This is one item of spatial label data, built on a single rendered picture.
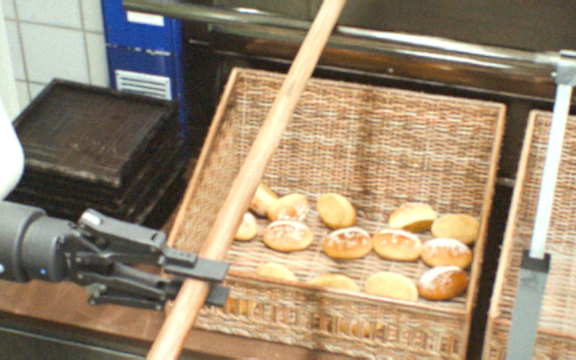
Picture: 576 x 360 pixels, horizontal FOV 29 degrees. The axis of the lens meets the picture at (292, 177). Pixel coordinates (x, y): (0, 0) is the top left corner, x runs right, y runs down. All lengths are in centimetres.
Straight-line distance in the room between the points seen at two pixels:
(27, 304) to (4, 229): 86
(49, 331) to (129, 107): 47
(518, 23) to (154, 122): 72
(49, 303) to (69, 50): 58
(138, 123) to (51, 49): 35
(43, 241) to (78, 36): 116
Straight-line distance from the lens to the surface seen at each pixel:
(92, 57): 246
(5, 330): 225
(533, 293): 173
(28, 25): 249
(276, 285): 197
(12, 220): 135
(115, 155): 215
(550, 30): 216
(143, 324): 212
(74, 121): 226
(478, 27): 216
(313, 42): 169
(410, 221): 224
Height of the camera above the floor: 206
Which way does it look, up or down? 37 degrees down
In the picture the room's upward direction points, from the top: straight up
